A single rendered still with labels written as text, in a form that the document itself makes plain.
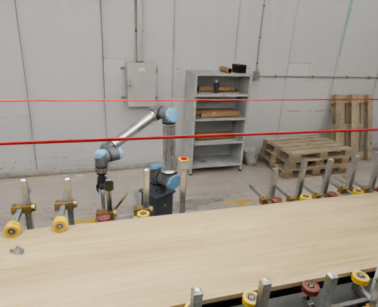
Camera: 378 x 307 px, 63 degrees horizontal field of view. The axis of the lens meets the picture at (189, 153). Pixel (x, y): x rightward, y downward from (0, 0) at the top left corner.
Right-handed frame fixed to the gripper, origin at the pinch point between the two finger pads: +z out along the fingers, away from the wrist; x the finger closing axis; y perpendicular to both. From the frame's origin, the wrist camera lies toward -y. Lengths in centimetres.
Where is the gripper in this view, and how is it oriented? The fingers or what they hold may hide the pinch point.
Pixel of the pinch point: (102, 196)
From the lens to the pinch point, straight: 248.7
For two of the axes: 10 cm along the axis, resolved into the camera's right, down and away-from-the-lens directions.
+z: -0.6, 9.3, 3.7
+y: -2.7, -3.7, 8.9
